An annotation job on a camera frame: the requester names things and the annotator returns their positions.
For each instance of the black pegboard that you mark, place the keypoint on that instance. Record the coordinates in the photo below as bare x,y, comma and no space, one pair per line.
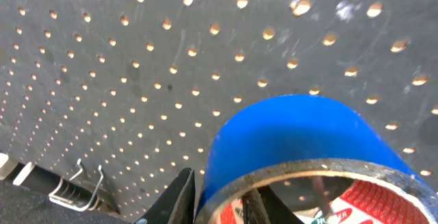
137,46

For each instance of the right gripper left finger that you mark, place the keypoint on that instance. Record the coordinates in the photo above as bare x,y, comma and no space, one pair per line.
178,200

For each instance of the roll of blue tape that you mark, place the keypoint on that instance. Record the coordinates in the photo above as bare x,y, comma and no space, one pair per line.
291,131

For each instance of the metal hook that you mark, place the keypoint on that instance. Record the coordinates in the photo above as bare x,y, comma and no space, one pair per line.
54,192

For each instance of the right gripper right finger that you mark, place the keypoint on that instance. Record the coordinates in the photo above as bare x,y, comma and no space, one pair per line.
270,210

